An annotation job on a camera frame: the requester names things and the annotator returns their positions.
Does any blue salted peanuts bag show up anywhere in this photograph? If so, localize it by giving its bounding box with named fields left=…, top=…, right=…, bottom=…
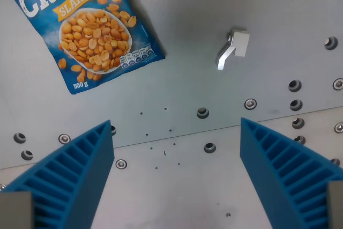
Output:
left=0, top=0, right=167, bottom=95

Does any grey recessed bolt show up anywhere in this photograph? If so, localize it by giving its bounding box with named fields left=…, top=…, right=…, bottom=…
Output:
left=196, top=107, right=209, bottom=120

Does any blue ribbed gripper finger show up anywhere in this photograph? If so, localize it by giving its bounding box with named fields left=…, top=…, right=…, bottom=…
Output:
left=0, top=120, right=115, bottom=229
left=240, top=117, right=343, bottom=229

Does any silver metal clamp bracket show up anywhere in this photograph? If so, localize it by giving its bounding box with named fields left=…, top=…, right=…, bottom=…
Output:
left=217, top=27, right=251, bottom=71

